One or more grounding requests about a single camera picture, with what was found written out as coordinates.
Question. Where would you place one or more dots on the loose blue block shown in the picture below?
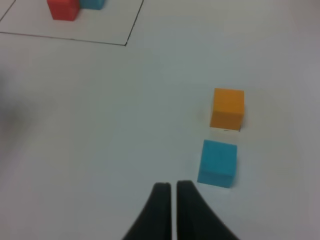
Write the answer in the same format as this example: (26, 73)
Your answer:
(218, 164)

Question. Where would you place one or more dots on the blue template block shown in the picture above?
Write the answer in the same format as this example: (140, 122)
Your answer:
(92, 4)

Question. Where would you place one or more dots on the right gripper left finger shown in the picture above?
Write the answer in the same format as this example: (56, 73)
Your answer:
(155, 220)

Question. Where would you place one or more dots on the orange block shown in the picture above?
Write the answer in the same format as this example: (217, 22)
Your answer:
(228, 109)

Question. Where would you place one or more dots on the red template block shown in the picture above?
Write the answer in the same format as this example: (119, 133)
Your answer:
(64, 10)

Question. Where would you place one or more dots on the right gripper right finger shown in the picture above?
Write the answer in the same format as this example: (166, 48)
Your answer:
(194, 218)

